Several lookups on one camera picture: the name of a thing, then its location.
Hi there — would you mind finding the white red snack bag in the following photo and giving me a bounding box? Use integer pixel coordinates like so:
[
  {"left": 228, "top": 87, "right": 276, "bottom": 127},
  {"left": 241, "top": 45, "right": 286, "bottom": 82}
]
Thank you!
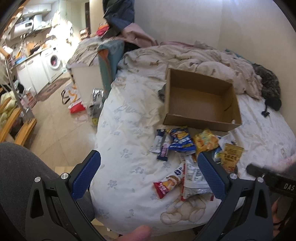
[{"left": 179, "top": 154, "right": 212, "bottom": 201}]

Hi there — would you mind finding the yellow peanut snack packet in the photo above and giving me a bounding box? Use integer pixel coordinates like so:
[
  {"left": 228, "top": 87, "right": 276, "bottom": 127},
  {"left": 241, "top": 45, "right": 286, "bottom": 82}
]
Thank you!
[{"left": 221, "top": 143, "right": 244, "bottom": 173}]

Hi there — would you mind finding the blue tiger snack bag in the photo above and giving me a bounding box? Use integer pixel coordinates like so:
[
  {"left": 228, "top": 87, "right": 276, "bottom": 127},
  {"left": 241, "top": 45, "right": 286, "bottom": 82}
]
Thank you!
[{"left": 168, "top": 126, "right": 196, "bottom": 152}]

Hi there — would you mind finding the red white wafer bar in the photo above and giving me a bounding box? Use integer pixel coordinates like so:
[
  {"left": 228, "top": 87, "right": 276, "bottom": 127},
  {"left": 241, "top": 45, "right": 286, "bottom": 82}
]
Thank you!
[{"left": 153, "top": 164, "right": 184, "bottom": 199}]

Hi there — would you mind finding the white purple cone snack packet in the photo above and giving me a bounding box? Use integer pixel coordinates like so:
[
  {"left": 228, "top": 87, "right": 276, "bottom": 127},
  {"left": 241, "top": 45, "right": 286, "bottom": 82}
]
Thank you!
[{"left": 157, "top": 134, "right": 171, "bottom": 161}]

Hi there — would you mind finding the white blue snack bar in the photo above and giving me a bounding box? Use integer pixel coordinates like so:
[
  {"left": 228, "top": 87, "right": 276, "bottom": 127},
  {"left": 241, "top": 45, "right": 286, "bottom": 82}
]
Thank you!
[{"left": 151, "top": 129, "right": 166, "bottom": 154}]

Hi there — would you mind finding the person's hand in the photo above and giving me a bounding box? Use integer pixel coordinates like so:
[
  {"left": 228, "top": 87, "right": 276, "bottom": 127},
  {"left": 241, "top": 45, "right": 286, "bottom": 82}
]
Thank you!
[{"left": 116, "top": 225, "right": 152, "bottom": 241}]

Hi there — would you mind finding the yellow chips snack bag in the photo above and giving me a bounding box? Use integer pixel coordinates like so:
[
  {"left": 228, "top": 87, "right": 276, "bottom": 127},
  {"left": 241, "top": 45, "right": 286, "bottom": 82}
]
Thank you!
[{"left": 193, "top": 129, "right": 219, "bottom": 158}]

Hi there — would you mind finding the silver foil bag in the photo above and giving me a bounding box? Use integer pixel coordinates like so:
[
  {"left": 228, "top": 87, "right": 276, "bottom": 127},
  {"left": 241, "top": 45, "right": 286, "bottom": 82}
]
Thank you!
[{"left": 87, "top": 88, "right": 106, "bottom": 127}]

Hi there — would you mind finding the wooden chair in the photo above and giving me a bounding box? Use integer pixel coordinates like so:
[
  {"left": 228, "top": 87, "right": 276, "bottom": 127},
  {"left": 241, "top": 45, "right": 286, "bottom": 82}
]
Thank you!
[{"left": 1, "top": 105, "right": 37, "bottom": 146}]

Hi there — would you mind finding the brown cardboard box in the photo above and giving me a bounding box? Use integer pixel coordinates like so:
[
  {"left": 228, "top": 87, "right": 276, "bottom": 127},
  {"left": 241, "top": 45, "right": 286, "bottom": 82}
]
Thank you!
[{"left": 163, "top": 68, "right": 242, "bottom": 132}]

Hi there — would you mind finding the red white shopping bag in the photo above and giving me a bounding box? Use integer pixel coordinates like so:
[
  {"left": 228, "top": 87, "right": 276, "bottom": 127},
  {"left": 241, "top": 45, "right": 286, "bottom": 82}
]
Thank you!
[{"left": 61, "top": 83, "right": 86, "bottom": 114}]

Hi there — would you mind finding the dark patterned garment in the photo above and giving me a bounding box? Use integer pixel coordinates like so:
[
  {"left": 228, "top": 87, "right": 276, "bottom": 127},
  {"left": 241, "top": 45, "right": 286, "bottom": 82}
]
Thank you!
[{"left": 252, "top": 63, "right": 282, "bottom": 118}]

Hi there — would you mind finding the white floral bed sheet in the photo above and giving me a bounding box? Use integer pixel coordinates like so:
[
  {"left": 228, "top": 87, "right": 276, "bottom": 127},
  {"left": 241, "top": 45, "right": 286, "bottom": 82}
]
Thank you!
[{"left": 90, "top": 71, "right": 295, "bottom": 235}]

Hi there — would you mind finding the grey cloth by box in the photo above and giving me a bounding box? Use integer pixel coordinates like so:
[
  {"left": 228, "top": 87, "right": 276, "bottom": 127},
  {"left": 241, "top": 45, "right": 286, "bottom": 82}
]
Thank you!
[{"left": 158, "top": 84, "right": 166, "bottom": 103}]

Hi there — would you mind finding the white cabinet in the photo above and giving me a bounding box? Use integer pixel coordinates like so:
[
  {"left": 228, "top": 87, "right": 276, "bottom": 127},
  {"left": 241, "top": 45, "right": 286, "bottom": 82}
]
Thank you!
[{"left": 70, "top": 63, "right": 104, "bottom": 107}]

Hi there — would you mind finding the beige checkered duvet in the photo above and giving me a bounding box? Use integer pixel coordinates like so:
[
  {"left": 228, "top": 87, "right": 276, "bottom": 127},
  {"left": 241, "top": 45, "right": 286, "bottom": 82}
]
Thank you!
[{"left": 117, "top": 45, "right": 262, "bottom": 99}]

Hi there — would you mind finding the white washing machine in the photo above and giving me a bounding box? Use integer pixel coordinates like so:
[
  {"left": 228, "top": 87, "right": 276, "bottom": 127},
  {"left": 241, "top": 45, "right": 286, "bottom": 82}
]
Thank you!
[{"left": 41, "top": 47, "right": 63, "bottom": 83}]

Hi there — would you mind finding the teal orange cushion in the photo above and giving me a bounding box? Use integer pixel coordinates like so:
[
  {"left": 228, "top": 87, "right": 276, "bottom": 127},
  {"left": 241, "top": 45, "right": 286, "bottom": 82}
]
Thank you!
[{"left": 97, "top": 39, "right": 125, "bottom": 98}]

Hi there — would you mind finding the pink cloth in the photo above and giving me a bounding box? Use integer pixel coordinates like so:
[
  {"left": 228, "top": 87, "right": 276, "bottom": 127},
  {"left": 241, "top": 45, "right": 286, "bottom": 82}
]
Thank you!
[{"left": 115, "top": 23, "right": 159, "bottom": 48}]

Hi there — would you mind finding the dark blue jacket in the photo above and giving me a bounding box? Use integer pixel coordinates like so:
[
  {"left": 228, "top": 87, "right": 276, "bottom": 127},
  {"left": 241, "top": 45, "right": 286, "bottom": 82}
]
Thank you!
[{"left": 102, "top": 0, "right": 135, "bottom": 32}]

